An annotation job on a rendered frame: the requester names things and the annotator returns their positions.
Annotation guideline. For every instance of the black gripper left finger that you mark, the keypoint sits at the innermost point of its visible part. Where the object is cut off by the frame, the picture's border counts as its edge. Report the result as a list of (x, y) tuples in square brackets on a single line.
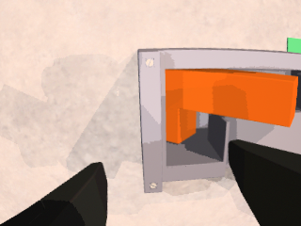
[(80, 201)]

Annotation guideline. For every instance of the orange l-shaped part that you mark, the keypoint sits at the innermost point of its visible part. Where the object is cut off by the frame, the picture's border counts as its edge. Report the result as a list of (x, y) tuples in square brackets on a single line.
[(244, 95)]

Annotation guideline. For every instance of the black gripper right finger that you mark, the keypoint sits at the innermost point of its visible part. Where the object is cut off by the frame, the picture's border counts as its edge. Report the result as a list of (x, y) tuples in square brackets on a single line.
[(269, 180)]

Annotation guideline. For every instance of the grey tray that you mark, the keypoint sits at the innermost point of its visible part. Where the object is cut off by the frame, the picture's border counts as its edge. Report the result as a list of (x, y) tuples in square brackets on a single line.
[(206, 153)]

